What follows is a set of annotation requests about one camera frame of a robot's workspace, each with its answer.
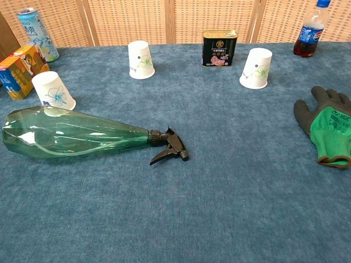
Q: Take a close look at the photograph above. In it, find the brown cardboard box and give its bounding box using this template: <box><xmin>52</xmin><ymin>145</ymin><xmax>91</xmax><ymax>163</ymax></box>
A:
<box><xmin>0</xmin><ymin>11</ymin><xmax>22</xmax><ymax>55</ymax></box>

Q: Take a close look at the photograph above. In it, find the green and grey work glove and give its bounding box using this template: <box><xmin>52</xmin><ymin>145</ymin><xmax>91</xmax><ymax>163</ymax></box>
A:
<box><xmin>293</xmin><ymin>85</ymin><xmax>351</xmax><ymax>168</ymax></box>

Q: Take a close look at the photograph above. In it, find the orange snack box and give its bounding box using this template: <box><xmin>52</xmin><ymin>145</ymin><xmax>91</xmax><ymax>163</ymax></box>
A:
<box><xmin>0</xmin><ymin>43</ymin><xmax>51</xmax><ymax>101</ymax></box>

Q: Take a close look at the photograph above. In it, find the blue tablecloth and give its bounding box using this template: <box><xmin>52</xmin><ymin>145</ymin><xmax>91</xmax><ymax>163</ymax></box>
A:
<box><xmin>0</xmin><ymin>41</ymin><xmax>351</xmax><ymax>263</ymax></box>

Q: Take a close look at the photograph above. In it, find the paper cup with blue flower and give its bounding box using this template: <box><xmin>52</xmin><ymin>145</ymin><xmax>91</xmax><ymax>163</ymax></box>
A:
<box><xmin>31</xmin><ymin>71</ymin><xmax>77</xmax><ymax>111</ymax></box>

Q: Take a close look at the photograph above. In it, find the tall light blue drink can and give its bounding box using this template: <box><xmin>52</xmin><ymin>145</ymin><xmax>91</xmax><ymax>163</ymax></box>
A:
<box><xmin>16</xmin><ymin>7</ymin><xmax>60</xmax><ymax>63</ymax></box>

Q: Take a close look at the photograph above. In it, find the green transparent bottle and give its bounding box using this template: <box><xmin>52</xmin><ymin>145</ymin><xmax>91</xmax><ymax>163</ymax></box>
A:
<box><xmin>2</xmin><ymin>105</ymin><xmax>190</xmax><ymax>166</ymax></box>

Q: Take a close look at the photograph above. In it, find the paper cup with green flower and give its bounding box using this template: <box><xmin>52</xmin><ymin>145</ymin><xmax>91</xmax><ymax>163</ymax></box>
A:
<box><xmin>127</xmin><ymin>40</ymin><xmax>156</xmax><ymax>80</ymax></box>
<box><xmin>239</xmin><ymin>47</ymin><xmax>273</xmax><ymax>90</ymax></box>

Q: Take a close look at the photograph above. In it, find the woven bamboo screen panel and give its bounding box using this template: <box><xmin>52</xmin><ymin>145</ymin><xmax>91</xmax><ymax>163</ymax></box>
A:
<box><xmin>167</xmin><ymin>0</ymin><xmax>264</xmax><ymax>44</ymax></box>
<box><xmin>252</xmin><ymin>0</ymin><xmax>351</xmax><ymax>43</ymax></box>
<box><xmin>0</xmin><ymin>0</ymin><xmax>95</xmax><ymax>48</ymax></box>
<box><xmin>82</xmin><ymin>0</ymin><xmax>172</xmax><ymax>46</ymax></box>

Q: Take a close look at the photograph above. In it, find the black luncheon meat tin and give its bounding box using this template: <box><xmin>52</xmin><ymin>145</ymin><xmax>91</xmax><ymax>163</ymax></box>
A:
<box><xmin>201</xmin><ymin>29</ymin><xmax>239</xmax><ymax>68</ymax></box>

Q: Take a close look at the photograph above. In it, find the Pepsi cola plastic bottle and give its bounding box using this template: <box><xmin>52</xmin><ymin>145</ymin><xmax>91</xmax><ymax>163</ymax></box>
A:
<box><xmin>293</xmin><ymin>0</ymin><xmax>332</xmax><ymax>58</ymax></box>

